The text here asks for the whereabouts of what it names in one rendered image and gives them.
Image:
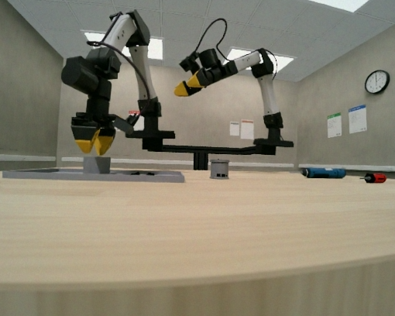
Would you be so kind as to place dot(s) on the grey l-shaped bracket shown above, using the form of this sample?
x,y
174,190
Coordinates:
x,y
97,165

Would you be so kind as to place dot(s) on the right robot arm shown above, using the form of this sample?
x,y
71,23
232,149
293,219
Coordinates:
x,y
83,74

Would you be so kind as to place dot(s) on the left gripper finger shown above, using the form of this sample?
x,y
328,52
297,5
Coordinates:
x,y
180,90
193,82

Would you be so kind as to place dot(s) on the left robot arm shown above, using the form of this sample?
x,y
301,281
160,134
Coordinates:
x,y
209,59

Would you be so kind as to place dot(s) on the red and black screwdriver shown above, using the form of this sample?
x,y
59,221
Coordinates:
x,y
374,178

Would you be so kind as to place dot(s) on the grey cylinder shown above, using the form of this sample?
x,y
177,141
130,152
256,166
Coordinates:
x,y
219,169

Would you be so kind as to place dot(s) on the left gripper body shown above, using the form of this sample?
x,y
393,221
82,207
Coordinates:
x,y
202,76

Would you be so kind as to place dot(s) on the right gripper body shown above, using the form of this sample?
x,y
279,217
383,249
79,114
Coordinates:
x,y
86,124

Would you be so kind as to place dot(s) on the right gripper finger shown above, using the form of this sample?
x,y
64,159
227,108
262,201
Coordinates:
x,y
86,145
102,144

